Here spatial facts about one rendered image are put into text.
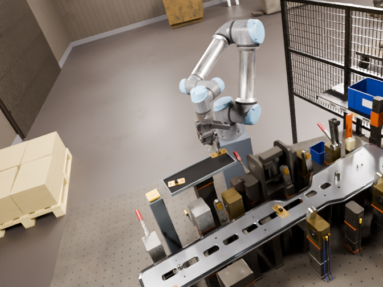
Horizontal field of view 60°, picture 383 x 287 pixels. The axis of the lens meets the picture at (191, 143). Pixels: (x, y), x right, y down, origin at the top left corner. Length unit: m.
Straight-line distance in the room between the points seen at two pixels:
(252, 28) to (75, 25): 8.61
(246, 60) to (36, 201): 2.70
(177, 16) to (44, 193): 6.02
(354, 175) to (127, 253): 1.32
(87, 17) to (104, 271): 8.51
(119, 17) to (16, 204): 7.03
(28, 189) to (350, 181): 2.91
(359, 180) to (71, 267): 1.66
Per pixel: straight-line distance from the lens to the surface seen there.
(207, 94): 1.48
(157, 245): 1.56
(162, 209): 1.68
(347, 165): 1.86
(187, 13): 8.58
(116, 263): 2.08
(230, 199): 1.61
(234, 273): 1.42
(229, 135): 1.92
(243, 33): 1.74
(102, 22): 9.97
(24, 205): 3.81
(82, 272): 2.16
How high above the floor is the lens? 2.21
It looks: 34 degrees down
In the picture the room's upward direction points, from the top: 17 degrees counter-clockwise
